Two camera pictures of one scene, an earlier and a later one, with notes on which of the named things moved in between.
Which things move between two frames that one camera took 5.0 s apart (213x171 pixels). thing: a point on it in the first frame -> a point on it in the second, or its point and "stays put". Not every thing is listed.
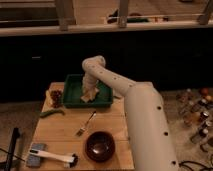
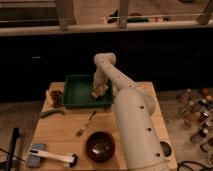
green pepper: [48, 112] stays put
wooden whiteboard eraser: [87, 98] -> [100, 92]
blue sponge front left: [35, 160] stays put
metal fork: [79, 132] stays put
